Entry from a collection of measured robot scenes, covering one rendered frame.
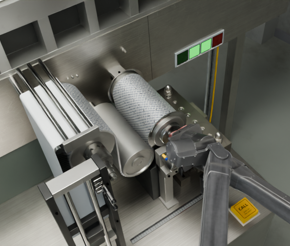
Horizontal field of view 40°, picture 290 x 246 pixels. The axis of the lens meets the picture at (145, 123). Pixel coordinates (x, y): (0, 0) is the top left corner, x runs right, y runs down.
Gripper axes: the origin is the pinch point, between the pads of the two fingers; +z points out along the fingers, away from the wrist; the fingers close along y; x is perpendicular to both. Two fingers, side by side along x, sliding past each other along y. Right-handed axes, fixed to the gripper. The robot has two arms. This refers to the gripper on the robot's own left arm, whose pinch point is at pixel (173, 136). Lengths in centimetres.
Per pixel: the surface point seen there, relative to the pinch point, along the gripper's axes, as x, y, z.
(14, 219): -15, -53, 44
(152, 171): -12.3, -6.1, 13.4
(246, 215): -40.0, 16.8, 3.0
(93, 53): 30.9, -6.5, 22.9
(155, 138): 0.8, -4.4, 3.3
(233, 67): -7, 78, 73
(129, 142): 1.9, -11.0, 8.7
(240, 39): 7, 80, 62
